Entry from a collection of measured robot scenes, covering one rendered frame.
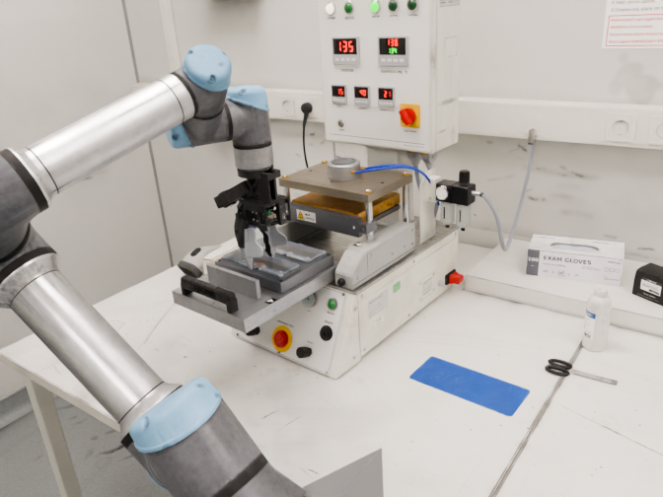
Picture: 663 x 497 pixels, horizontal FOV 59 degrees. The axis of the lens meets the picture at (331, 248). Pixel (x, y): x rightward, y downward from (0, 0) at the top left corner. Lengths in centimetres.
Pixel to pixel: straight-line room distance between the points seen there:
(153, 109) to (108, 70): 183
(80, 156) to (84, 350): 28
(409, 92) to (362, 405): 71
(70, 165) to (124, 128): 9
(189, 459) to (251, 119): 62
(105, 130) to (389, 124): 77
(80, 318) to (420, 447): 62
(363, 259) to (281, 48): 113
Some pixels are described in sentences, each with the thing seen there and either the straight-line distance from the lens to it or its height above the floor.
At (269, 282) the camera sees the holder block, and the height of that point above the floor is 99.
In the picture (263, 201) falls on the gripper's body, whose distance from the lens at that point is 116.
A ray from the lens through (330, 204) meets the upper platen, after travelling 139.
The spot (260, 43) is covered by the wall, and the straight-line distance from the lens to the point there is 228.
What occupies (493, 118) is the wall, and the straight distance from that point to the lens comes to 177.
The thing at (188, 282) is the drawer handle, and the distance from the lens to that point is 120.
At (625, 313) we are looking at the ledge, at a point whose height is 79.
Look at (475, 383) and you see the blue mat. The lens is 130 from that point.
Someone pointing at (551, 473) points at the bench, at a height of 75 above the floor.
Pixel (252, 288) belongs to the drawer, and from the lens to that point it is 117.
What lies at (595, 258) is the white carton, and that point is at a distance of 162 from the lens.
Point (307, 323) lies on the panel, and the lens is 133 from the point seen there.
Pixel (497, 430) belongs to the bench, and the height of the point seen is 75.
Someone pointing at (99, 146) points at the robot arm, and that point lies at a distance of 91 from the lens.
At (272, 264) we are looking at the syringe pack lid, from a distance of 123.
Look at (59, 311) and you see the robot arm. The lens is 94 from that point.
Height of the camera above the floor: 151
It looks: 23 degrees down
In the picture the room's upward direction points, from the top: 4 degrees counter-clockwise
